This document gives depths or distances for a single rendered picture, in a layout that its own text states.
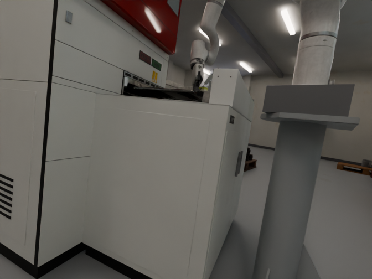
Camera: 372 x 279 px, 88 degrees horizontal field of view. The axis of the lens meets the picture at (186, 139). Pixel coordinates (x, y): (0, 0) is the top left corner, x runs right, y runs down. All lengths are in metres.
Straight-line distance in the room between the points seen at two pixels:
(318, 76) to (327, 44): 0.11
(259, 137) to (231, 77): 10.19
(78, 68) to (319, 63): 0.93
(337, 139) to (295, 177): 9.62
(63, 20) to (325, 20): 0.94
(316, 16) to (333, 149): 9.64
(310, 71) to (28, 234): 1.28
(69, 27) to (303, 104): 0.91
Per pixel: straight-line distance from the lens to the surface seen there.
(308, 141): 0.82
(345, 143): 10.43
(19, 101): 1.06
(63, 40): 0.94
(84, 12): 1.03
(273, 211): 0.88
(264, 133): 10.86
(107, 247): 1.09
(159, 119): 0.78
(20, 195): 1.09
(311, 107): 0.77
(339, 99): 0.77
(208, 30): 1.23
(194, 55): 1.20
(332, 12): 0.93
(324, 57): 0.89
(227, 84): 0.77
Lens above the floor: 0.74
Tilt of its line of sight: 5 degrees down
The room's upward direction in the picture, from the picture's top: 8 degrees clockwise
